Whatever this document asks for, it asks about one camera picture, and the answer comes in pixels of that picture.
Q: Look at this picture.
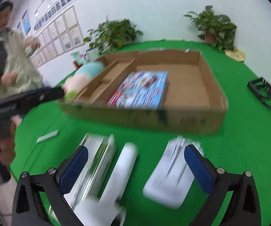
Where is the green plant in brown pot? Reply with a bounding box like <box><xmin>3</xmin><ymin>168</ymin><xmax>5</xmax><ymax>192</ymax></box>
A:
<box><xmin>184</xmin><ymin>5</ymin><xmax>237</xmax><ymax>51</ymax></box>

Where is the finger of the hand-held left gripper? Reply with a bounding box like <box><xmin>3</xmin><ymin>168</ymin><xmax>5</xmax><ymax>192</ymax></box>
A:
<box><xmin>40</xmin><ymin>86</ymin><xmax>65</xmax><ymax>102</ymax></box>

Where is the teal and pink plush toy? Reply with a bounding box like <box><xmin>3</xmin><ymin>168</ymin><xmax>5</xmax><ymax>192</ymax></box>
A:
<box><xmin>63</xmin><ymin>61</ymin><xmax>105</xmax><ymax>103</ymax></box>

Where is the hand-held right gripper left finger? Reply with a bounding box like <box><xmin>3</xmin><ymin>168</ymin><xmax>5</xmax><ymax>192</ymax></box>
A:
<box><xmin>11</xmin><ymin>145</ymin><xmax>89</xmax><ymax>226</ymax></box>

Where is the colourful printed book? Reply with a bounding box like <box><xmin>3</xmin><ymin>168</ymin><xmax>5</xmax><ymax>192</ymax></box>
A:
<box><xmin>107</xmin><ymin>71</ymin><xmax>169</xmax><ymax>109</ymax></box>

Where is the person's left hand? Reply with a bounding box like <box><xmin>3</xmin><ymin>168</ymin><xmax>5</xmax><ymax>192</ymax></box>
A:
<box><xmin>0</xmin><ymin>120</ymin><xmax>17</xmax><ymax>166</ymax></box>

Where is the narrow cardboard box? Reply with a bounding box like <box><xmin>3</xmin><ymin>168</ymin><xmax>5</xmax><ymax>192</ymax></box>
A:
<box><xmin>75</xmin><ymin>58</ymin><xmax>136</xmax><ymax>104</ymax></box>

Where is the wall of framed certificates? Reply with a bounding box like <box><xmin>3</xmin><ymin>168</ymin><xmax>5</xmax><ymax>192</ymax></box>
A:
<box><xmin>30</xmin><ymin>5</ymin><xmax>85</xmax><ymax>67</ymax></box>

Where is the blue wall poster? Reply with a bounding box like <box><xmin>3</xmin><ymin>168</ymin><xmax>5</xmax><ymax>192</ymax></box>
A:
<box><xmin>22</xmin><ymin>9</ymin><xmax>31</xmax><ymax>35</ymax></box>

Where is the large shallow cardboard box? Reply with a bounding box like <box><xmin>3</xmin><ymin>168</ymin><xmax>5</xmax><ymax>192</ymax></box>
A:
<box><xmin>59</xmin><ymin>49</ymin><xmax>229</xmax><ymax>136</ymax></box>

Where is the small white strip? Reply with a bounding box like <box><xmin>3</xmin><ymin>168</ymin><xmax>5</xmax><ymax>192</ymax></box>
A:
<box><xmin>36</xmin><ymin>129</ymin><xmax>59</xmax><ymax>143</ymax></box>

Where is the yellow patterned cloth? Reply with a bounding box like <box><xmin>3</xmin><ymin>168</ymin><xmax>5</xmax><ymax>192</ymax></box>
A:
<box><xmin>224</xmin><ymin>48</ymin><xmax>245</xmax><ymax>63</ymax></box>

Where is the white paper roll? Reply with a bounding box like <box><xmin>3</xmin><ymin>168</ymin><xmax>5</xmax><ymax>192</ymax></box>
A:
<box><xmin>75</xmin><ymin>142</ymin><xmax>139</xmax><ymax>226</ymax></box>

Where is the black plastic frame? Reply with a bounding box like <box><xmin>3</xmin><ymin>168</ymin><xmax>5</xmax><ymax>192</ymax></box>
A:
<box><xmin>247</xmin><ymin>76</ymin><xmax>271</xmax><ymax>110</ymax></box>

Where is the white printed book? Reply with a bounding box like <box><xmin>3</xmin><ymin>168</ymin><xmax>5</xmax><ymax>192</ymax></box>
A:
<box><xmin>63</xmin><ymin>133</ymin><xmax>117</xmax><ymax>210</ymax></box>

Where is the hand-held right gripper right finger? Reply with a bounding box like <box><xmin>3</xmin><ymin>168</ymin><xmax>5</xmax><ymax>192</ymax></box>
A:
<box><xmin>184</xmin><ymin>144</ymin><xmax>261</xmax><ymax>226</ymax></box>

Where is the white enamel mug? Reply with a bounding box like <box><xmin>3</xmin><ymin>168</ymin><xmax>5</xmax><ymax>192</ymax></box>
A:
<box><xmin>85</xmin><ymin>49</ymin><xmax>99</xmax><ymax>63</ymax></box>

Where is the green and white packet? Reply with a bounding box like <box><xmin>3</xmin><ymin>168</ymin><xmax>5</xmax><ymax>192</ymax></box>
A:
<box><xmin>71</xmin><ymin>51</ymin><xmax>87</xmax><ymax>65</ymax></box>

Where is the bushy green potted plant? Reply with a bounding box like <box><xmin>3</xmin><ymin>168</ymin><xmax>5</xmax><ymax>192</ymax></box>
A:
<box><xmin>84</xmin><ymin>16</ymin><xmax>143</xmax><ymax>54</ymax></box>

